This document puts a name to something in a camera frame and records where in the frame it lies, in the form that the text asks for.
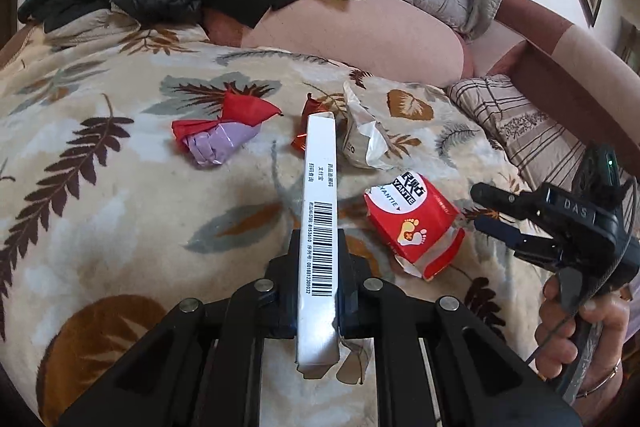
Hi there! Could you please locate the striped pillow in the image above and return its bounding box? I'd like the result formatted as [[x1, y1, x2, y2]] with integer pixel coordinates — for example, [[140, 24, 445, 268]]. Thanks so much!
[[445, 74, 591, 192]]

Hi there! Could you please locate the white pouch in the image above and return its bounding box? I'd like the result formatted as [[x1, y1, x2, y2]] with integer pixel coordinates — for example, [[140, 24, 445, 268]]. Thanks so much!
[[341, 82, 401, 172]]

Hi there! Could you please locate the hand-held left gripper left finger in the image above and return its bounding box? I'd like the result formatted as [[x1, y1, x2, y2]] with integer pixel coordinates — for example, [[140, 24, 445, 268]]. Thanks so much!
[[60, 229, 304, 427]]

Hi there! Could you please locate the brown sofa frame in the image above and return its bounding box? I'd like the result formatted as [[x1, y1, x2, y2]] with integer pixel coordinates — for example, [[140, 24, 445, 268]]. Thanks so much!
[[470, 0, 640, 148]]

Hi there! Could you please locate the pink quilted sofa cushion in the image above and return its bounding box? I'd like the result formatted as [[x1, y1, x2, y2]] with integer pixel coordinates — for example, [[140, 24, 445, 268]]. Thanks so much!
[[202, 0, 476, 90]]

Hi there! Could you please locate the gold bracelet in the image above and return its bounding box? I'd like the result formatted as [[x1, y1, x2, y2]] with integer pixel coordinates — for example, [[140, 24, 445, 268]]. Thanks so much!
[[575, 357, 622, 399]]

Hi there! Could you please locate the purple crumpled wrapper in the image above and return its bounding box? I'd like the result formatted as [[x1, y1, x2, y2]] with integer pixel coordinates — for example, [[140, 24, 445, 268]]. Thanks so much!
[[184, 121, 261, 168]]

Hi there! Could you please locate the clear plastic wrapper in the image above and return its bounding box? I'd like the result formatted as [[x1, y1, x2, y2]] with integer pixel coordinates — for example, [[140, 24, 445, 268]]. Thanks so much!
[[334, 332, 375, 384]]

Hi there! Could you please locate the red cardboard box foot print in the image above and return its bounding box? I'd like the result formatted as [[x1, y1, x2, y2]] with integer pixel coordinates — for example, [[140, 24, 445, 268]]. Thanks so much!
[[363, 169, 467, 283]]

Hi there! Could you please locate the white box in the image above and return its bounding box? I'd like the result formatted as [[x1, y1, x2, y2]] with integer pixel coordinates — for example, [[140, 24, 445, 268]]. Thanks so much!
[[294, 112, 347, 380]]

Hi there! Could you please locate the red foil snack packet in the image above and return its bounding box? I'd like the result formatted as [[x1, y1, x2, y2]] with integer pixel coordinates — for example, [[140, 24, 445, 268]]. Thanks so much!
[[290, 93, 323, 154]]

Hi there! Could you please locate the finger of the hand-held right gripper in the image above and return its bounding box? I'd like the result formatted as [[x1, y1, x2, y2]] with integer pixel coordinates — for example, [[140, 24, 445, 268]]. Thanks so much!
[[470, 182, 545, 221], [472, 216, 556, 261]]

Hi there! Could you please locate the leaf print blanket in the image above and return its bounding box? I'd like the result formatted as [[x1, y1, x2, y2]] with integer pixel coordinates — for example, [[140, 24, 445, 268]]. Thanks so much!
[[0, 4, 621, 427]]

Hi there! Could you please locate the red plastic wrapper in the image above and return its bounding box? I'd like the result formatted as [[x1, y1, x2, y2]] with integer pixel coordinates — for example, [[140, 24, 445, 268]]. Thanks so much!
[[171, 91, 283, 142]]

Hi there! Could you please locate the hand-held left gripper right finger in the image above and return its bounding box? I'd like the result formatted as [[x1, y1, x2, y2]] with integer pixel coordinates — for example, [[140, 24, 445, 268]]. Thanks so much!
[[332, 229, 583, 427]]

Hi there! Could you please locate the window frame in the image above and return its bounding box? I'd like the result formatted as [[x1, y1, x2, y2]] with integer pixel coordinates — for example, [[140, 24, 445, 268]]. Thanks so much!
[[617, 17, 640, 75]]

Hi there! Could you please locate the person's right hand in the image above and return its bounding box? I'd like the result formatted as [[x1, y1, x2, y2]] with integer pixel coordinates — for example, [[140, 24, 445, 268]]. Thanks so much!
[[534, 274, 632, 400]]

